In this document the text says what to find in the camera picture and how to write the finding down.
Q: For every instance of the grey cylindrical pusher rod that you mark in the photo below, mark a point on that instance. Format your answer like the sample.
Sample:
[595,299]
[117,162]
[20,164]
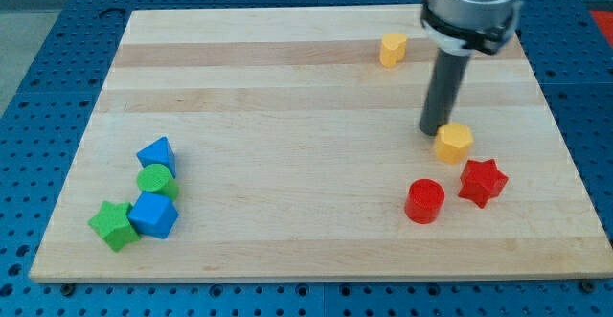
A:
[442,92]

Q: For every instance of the yellow heart block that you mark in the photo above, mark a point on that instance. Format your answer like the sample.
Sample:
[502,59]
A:
[392,49]

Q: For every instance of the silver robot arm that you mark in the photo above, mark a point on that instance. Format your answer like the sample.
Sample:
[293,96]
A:
[459,28]

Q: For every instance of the yellow hexagon block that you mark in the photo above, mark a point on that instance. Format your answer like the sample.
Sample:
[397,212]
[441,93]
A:
[453,143]

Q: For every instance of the red star block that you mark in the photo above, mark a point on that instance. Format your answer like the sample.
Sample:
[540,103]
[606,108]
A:
[481,181]

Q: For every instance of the red cylinder block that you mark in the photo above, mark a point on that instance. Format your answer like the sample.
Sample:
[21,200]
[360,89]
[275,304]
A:
[424,200]

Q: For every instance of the wooden board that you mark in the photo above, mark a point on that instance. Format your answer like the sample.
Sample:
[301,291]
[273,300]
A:
[295,149]

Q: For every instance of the blue triangle block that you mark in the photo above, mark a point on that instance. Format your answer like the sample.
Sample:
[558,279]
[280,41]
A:
[158,152]

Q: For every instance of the green cylinder block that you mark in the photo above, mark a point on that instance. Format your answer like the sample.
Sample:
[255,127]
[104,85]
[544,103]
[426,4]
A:
[157,178]

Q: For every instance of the blue cube block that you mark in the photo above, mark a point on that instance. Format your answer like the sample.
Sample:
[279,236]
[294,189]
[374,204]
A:
[153,215]

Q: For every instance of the green star block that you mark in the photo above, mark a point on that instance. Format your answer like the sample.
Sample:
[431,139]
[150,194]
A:
[112,225]

